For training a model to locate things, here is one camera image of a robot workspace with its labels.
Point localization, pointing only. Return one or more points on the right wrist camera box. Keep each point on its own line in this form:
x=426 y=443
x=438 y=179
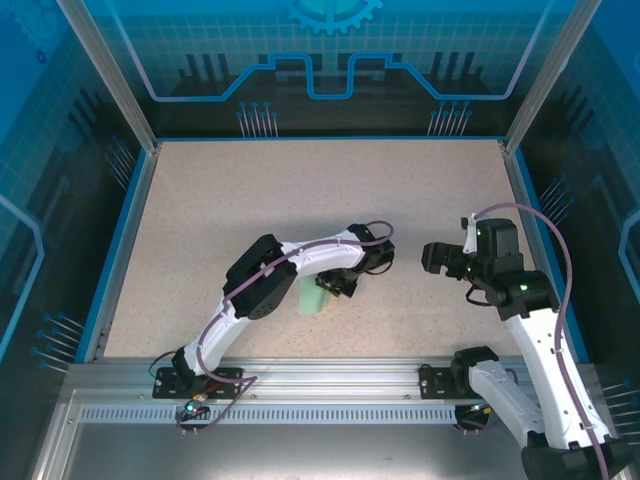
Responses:
x=470 y=240

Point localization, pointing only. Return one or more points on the aluminium frame post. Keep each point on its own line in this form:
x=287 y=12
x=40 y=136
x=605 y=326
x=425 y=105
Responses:
x=551 y=65
x=110 y=65

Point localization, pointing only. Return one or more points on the metal tray panel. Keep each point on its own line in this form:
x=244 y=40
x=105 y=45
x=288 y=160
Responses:
x=325 y=455

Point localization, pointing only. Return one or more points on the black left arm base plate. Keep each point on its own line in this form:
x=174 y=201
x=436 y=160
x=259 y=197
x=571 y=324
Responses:
x=165 y=387

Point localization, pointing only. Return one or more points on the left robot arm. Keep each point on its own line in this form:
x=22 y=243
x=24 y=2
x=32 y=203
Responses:
x=260 y=280

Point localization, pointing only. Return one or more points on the green paper sheet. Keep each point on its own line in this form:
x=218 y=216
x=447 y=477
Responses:
x=310 y=300

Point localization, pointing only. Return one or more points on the aluminium mounting rail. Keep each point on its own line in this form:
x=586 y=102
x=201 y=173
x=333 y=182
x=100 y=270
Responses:
x=325 y=380

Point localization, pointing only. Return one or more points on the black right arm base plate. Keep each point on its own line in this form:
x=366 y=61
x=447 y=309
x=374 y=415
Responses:
x=432 y=382

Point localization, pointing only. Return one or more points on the aluminium side rail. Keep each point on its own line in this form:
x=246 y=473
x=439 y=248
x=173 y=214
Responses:
x=536 y=250
x=125 y=250

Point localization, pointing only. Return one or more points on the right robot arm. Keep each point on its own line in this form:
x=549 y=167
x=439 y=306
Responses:
x=540 y=360

